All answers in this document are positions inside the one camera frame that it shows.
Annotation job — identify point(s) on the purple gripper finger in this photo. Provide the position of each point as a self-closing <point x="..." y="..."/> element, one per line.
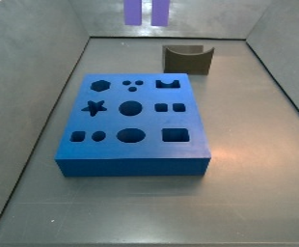
<point x="133" y="12"/>
<point x="161" y="12"/>

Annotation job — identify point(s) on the dark grey curved block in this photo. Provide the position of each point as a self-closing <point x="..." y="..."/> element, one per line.
<point x="188" y="59"/>

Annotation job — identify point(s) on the blue shape-sorter block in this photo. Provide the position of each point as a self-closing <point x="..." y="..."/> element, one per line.
<point x="134" y="126"/>

